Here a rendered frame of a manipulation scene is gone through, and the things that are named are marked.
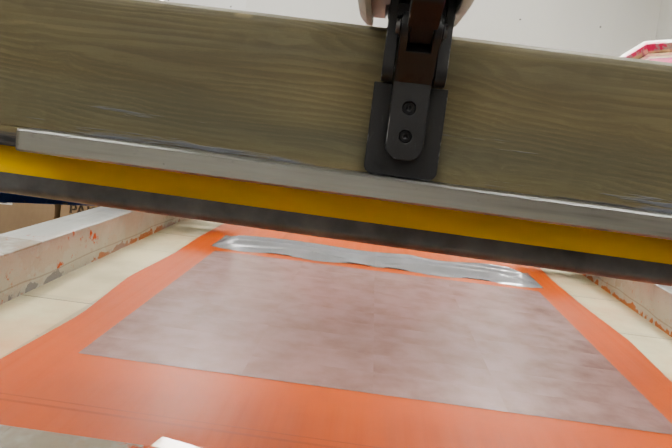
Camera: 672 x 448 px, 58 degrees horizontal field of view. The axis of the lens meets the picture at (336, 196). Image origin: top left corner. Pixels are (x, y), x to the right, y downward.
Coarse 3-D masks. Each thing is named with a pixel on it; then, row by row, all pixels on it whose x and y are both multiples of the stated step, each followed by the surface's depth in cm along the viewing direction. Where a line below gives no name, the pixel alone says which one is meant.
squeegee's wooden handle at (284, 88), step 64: (0, 0) 28; (64, 0) 28; (128, 0) 28; (0, 64) 28; (64, 64) 28; (128, 64) 28; (192, 64) 27; (256, 64) 27; (320, 64) 27; (512, 64) 27; (576, 64) 26; (640, 64) 26; (0, 128) 28; (64, 128) 28; (128, 128) 28; (192, 128) 28; (256, 128) 28; (320, 128) 27; (448, 128) 27; (512, 128) 27; (576, 128) 27; (640, 128) 26; (576, 192) 27; (640, 192) 27
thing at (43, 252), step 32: (64, 224) 52; (96, 224) 55; (128, 224) 62; (160, 224) 72; (0, 256) 41; (32, 256) 45; (64, 256) 49; (96, 256) 55; (0, 288) 41; (32, 288) 45; (608, 288) 66; (640, 288) 59
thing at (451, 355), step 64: (448, 256) 76; (384, 320) 47; (448, 320) 49; (512, 320) 51; (576, 320) 54; (384, 384) 35; (448, 384) 36; (512, 384) 38; (576, 384) 39; (640, 384) 40
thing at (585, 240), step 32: (0, 160) 30; (32, 160) 30; (64, 160) 29; (160, 192) 29; (192, 192) 29; (224, 192) 29; (256, 192) 29; (288, 192) 29; (320, 192) 29; (384, 224) 29; (416, 224) 29; (448, 224) 29; (480, 224) 28; (512, 224) 28; (544, 224) 28; (640, 256) 28
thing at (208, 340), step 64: (192, 256) 61; (256, 256) 64; (128, 320) 41; (192, 320) 42; (256, 320) 44; (320, 320) 46; (0, 384) 30; (64, 384) 31; (128, 384) 32; (192, 384) 33; (256, 384) 34; (320, 384) 34
